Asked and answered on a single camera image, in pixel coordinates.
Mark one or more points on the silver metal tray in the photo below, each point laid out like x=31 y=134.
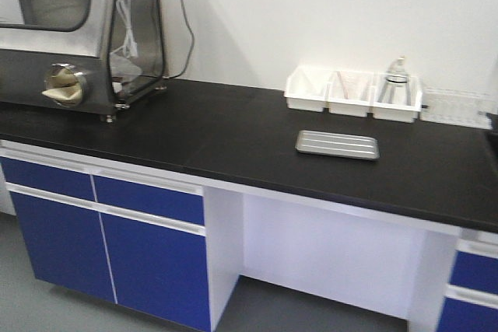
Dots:
x=337 y=145

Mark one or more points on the white plastic bin left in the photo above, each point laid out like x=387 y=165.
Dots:
x=307 y=88

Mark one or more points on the white plastic bin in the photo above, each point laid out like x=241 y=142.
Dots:
x=349 y=93
x=397 y=102
x=307 y=88

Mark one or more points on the white plastic bin middle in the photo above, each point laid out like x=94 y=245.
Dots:
x=349 y=93

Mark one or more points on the blue and white lab cabinet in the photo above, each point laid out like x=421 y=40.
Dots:
x=173 y=246

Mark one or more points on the white plastic bin right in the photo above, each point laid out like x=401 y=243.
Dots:
x=397 y=102

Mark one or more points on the glass flask in bin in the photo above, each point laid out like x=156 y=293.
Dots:
x=396 y=77

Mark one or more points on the beige rubber glove port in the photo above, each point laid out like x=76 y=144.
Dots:
x=65 y=84

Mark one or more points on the stainless steel glove box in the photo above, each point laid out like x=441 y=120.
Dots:
x=118 y=44

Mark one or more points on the clear test tube rack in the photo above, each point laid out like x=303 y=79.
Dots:
x=461 y=108

